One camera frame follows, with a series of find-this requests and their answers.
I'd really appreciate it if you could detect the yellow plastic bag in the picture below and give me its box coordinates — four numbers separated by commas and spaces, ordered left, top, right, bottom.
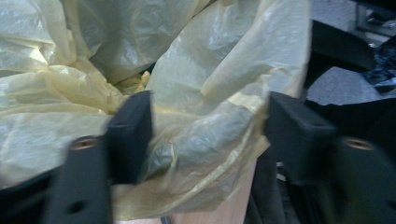
0, 0, 313, 222

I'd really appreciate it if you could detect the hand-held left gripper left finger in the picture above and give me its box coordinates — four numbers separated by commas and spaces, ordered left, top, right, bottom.
40, 90, 154, 224

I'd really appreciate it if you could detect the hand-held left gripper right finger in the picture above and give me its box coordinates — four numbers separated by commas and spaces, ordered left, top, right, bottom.
263, 91, 396, 224

